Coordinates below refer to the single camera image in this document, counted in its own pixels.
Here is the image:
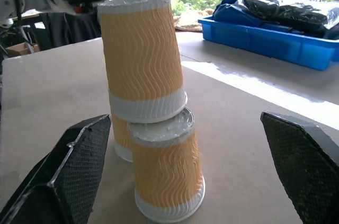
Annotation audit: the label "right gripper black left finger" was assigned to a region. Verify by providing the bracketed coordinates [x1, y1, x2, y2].
[0, 114, 112, 224]

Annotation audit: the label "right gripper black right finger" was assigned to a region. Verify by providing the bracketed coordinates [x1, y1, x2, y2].
[260, 111, 339, 224]

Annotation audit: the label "orange ripple paper cup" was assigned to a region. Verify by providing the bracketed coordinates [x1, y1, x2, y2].
[128, 106, 206, 222]
[108, 87, 135, 163]
[96, 0, 188, 124]

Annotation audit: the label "dark cloth covered chair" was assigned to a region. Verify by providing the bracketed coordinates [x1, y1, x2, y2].
[39, 11, 103, 49]

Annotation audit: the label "brown cardboard box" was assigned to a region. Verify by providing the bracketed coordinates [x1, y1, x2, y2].
[5, 41, 40, 59]

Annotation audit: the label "woven straw mat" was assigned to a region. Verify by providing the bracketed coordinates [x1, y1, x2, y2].
[174, 8, 215, 33]

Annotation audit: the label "blue plastic bag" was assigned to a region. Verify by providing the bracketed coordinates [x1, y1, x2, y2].
[213, 0, 339, 41]

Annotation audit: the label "blue plastic tray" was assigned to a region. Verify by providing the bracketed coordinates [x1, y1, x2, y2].
[198, 15, 339, 71]

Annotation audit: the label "black items in clear bag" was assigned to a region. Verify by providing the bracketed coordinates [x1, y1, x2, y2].
[242, 0, 329, 33]

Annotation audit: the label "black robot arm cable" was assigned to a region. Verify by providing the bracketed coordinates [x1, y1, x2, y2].
[11, 0, 34, 47]

